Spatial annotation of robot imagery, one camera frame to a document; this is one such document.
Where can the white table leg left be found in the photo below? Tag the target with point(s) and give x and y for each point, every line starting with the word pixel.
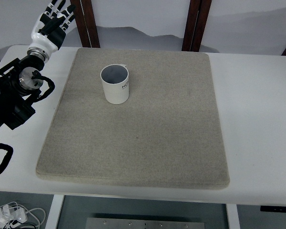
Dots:
pixel 55 211

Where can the white ribbed cup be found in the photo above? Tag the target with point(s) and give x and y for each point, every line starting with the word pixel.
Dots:
pixel 115 82

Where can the white table leg right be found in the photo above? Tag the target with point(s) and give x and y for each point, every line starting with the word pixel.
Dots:
pixel 232 216

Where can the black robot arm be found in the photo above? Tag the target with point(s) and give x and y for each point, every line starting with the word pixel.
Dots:
pixel 21 85

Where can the white power adapter with cables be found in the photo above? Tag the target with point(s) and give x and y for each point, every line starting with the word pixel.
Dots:
pixel 16 216

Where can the dark wooden frame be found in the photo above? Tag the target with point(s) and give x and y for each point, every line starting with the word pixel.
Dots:
pixel 86 24
pixel 195 24

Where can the dark wooden frame left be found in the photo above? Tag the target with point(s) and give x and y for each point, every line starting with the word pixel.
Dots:
pixel 86 24

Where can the dark wooden frame right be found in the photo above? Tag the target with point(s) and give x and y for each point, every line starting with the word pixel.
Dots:
pixel 195 24

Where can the beige felt mat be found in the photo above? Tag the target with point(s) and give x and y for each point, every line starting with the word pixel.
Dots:
pixel 167 134

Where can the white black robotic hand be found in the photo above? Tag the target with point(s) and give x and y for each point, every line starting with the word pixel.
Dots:
pixel 50 29

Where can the white table leg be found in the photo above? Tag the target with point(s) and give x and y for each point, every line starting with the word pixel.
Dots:
pixel 232 216
pixel 55 211

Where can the black control panel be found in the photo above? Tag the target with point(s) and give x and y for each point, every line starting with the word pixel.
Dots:
pixel 273 209

